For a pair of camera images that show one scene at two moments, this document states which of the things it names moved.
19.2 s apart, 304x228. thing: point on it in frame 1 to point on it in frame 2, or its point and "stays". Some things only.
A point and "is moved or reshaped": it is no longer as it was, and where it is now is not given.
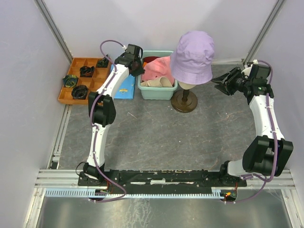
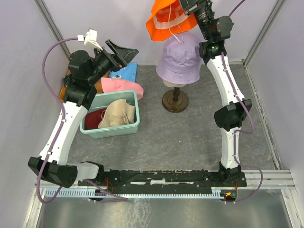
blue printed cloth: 126,89 is moved or reshaped
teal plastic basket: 154,93 to 101,101
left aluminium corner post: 54,29 stays
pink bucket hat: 157,68 to 111,85
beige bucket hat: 163,82 to 118,113
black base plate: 164,182 stays
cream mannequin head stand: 184,101 to 175,100
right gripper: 227,88 to 205,3
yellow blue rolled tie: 70,80 stays
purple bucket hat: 191,62 is moved or reshaped
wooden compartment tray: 93,83 is moved or reshaped
